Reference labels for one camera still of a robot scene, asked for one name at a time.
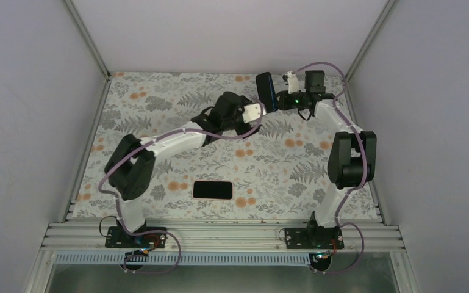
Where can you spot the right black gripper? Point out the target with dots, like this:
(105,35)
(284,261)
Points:
(283,103)

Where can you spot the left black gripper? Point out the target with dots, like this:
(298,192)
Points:
(243,130)

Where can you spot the black phone with pink edge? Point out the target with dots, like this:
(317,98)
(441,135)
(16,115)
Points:
(213,190)

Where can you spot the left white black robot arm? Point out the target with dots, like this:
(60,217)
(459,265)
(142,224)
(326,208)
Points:
(129,170)

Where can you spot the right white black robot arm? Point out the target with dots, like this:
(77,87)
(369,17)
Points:
(350,164)

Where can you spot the floral patterned table mat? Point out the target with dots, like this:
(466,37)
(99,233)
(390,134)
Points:
(279,173)

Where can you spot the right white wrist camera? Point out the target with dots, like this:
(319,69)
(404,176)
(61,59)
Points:
(292,81)

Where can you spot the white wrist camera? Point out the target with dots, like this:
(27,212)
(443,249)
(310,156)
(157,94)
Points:
(292,81)
(252,112)

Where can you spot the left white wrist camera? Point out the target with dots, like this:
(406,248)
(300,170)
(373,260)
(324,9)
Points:
(252,112)

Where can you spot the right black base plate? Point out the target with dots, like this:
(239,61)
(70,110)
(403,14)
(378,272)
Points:
(316,238)

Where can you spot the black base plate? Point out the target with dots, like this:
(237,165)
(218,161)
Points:
(316,238)
(152,237)

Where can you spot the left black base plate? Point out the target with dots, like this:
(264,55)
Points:
(152,237)

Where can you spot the slotted grey cable duct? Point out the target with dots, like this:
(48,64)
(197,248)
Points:
(185,259)

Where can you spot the aluminium rail frame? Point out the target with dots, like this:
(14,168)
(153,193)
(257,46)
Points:
(223,236)

